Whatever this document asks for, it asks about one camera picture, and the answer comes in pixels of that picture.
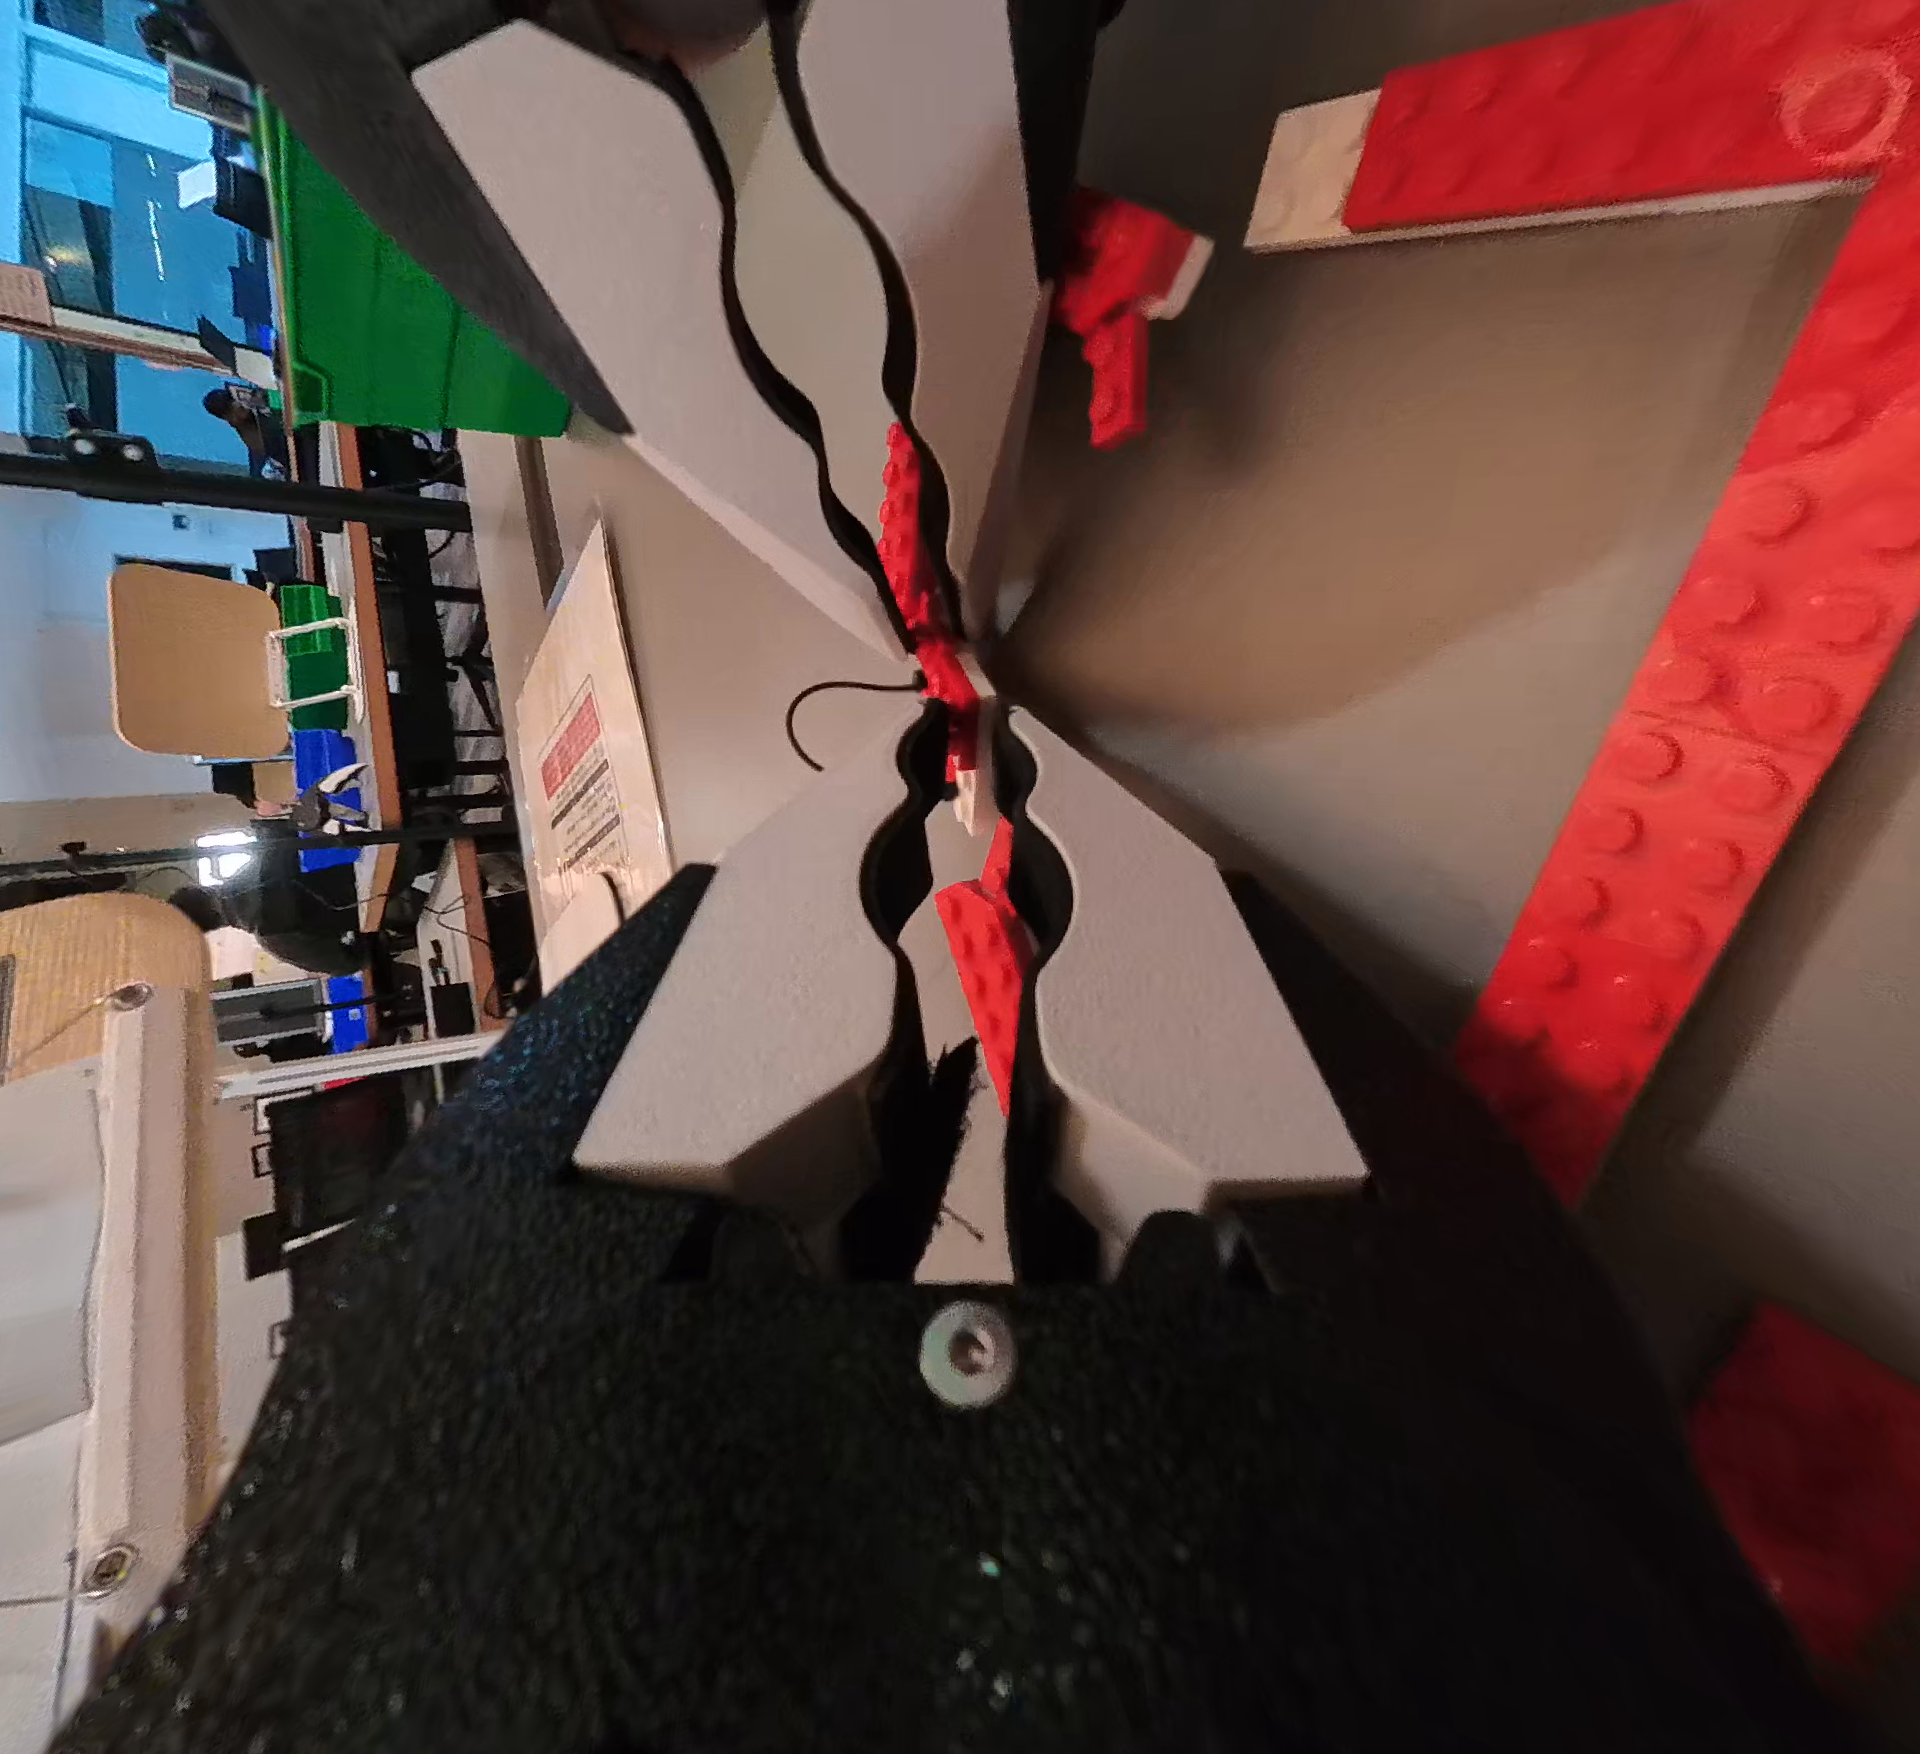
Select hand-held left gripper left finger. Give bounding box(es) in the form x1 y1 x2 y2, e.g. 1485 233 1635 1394
573 702 963 1208

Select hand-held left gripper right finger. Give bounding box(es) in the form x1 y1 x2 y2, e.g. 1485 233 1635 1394
990 705 1370 1246

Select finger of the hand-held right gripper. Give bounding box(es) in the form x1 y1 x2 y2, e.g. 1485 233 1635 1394
732 0 1055 624
409 17 939 662

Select small red white lego assembly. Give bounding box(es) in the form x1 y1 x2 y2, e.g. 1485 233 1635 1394
874 419 1040 1114

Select small red lego piece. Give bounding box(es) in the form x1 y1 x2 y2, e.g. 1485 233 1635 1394
1049 186 1217 451

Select lego instruction booklet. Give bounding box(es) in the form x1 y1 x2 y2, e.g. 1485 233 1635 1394
0 1080 106 1441

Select red lego plate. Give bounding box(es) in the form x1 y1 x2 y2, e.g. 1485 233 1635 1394
1687 1302 1920 1670

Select green plastic bin stack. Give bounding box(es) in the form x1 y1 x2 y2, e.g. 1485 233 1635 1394
252 87 575 440

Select laminated instruction sheet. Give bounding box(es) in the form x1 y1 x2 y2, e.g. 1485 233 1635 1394
514 516 672 938

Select long wooden table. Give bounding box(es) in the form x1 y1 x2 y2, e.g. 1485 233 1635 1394
319 424 407 893

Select black steel pole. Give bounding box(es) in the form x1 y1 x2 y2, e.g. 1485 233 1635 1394
0 446 476 536

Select small blue bin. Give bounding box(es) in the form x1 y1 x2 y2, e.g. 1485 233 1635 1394
288 729 371 875

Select thin black string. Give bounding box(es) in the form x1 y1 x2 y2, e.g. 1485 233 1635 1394
784 678 919 776

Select small green bin white frame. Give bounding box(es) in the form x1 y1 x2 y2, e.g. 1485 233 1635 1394
267 581 364 725

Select large red lego frame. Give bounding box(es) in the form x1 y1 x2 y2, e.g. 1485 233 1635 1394
1242 0 1920 1208

